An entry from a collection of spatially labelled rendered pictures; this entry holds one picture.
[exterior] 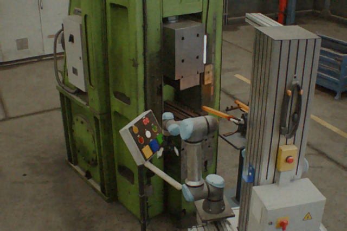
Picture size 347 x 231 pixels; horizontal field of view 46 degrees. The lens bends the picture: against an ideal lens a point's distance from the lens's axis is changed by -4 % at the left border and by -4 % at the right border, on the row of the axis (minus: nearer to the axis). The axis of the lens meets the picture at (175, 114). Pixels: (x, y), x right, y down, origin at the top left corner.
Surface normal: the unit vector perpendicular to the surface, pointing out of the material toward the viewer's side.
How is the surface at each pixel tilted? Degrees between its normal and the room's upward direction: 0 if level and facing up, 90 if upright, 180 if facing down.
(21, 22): 90
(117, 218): 0
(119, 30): 89
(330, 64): 89
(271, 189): 0
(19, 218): 0
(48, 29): 90
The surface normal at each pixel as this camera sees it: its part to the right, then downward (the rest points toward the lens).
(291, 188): 0.00, -0.90
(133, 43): -0.78, 0.26
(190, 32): 0.62, 0.34
